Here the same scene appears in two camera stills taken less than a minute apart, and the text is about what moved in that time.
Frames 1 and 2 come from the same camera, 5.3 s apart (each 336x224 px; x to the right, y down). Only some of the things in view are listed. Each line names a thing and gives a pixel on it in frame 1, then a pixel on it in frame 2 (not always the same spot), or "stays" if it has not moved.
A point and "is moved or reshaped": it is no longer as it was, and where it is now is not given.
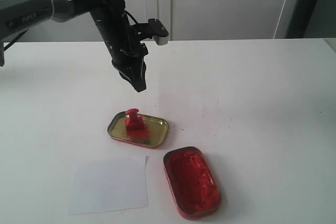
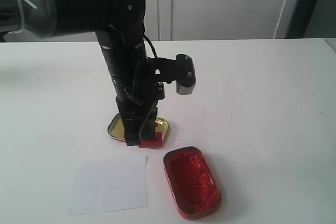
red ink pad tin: x=194 y=188 stays
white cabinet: x=192 y=6 stays
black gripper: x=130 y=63 -> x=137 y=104
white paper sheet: x=108 y=184 stays
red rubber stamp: x=135 y=123 is moved or reshaped
